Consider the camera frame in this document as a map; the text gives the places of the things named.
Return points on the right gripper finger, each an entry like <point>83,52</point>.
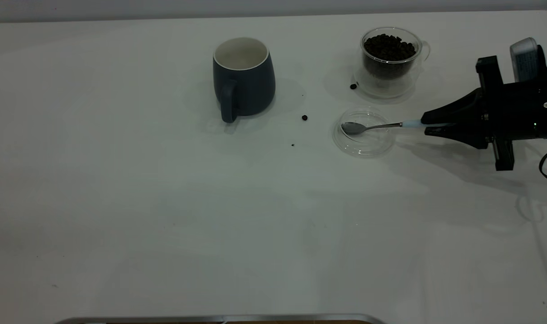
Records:
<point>469,134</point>
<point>462,108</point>

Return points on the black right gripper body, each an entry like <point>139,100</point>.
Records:
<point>521,112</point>

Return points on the dark blue-grey ceramic mug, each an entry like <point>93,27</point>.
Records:
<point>250,87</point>

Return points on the pile of coffee beans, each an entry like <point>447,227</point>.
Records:
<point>388,49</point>

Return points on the clear round glass lid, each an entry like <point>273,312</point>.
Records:
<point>365,146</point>

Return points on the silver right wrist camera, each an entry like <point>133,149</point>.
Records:
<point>524,60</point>

